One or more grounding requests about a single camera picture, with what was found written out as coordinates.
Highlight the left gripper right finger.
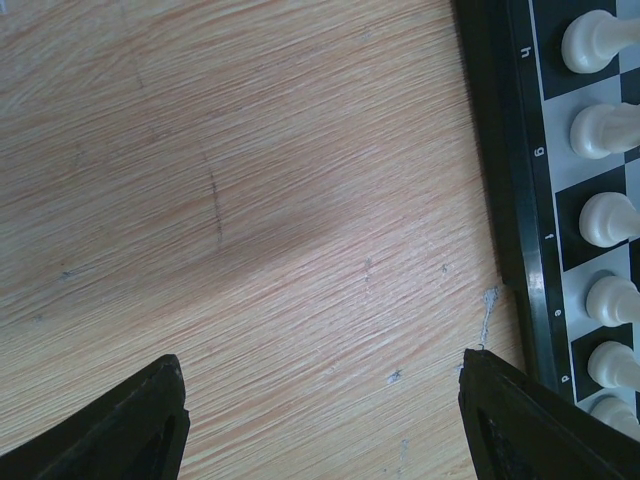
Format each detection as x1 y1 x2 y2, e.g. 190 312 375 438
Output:
458 349 639 479

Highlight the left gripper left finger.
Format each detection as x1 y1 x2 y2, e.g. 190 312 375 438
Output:
1 354 190 479

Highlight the black chess board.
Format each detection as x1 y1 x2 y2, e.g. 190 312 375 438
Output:
454 1 639 422

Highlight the white bishop c file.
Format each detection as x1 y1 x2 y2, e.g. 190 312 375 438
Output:
591 396 640 442

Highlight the white queen d file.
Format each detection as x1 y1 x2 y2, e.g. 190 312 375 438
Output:
587 341 640 391

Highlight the white king e file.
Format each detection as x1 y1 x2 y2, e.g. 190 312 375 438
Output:
586 276 640 327

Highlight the white bishop f file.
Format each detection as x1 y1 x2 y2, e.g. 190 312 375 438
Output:
579 192 639 248

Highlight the white knight g file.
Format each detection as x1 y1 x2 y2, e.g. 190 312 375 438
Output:
570 103 639 159

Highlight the white rook h file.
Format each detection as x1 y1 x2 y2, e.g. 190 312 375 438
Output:
561 10 639 74

